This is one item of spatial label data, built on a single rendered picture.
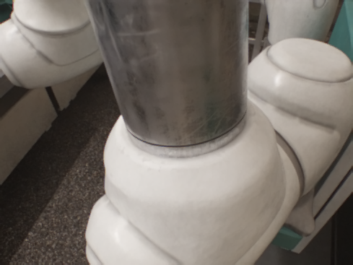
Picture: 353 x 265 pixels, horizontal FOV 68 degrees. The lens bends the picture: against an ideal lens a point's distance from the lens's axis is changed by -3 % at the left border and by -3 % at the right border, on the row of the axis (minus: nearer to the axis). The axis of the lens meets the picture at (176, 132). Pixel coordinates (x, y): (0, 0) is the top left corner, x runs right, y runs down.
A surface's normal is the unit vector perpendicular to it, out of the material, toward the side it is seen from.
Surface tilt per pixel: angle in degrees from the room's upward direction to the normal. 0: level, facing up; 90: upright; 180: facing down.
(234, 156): 40
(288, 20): 88
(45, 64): 87
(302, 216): 15
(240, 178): 44
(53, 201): 0
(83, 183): 0
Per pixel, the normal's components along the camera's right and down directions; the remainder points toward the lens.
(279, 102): -0.65, 0.51
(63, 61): 0.62, 0.66
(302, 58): 0.07, -0.76
